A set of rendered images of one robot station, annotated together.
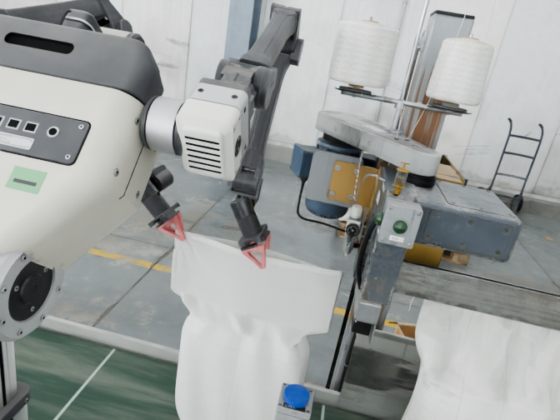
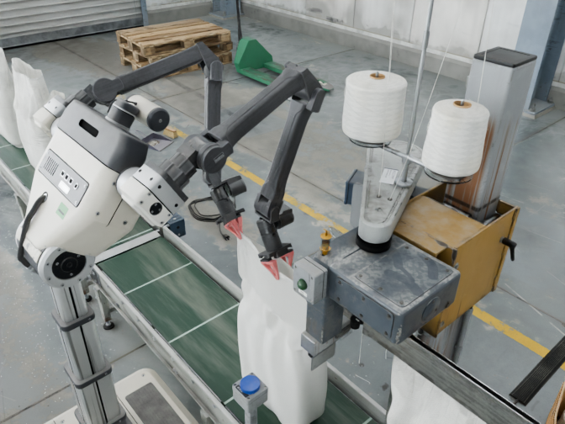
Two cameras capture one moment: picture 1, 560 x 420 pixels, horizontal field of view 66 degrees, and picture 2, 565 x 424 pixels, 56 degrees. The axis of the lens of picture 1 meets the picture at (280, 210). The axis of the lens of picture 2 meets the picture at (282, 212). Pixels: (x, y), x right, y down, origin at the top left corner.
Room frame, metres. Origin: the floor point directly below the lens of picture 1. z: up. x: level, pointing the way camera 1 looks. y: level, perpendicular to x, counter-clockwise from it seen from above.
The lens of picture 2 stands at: (0.07, -0.89, 2.14)
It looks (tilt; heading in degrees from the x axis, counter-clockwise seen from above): 33 degrees down; 42
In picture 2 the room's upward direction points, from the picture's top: 1 degrees clockwise
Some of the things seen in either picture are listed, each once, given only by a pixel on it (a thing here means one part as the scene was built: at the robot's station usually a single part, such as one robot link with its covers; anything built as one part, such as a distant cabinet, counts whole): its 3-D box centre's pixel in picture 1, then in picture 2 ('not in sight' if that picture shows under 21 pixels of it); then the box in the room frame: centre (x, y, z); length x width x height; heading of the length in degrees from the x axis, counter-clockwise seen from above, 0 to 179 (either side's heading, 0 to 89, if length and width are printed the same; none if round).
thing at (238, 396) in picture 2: (293, 407); (250, 392); (0.79, -0.11, 0.81); 0.08 x 0.08 x 0.06; 83
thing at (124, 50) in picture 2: not in sight; (176, 46); (4.29, 4.80, 0.22); 1.21 x 0.84 x 0.14; 173
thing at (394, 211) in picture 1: (398, 222); (309, 279); (0.87, -0.26, 1.29); 0.08 x 0.05 x 0.09; 83
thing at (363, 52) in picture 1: (362, 54); (373, 105); (1.26, -0.15, 1.61); 0.17 x 0.17 x 0.17
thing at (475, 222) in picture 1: (432, 237); (379, 299); (1.01, -0.39, 1.21); 0.30 x 0.25 x 0.30; 83
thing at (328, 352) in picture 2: (362, 322); (317, 352); (0.93, -0.26, 0.98); 0.09 x 0.05 x 0.05; 173
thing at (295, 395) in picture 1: (296, 397); (250, 385); (0.79, -0.11, 0.84); 0.06 x 0.06 x 0.02
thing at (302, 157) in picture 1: (306, 164); (358, 192); (1.37, -0.06, 1.25); 0.10 x 0.08 x 0.12; 18
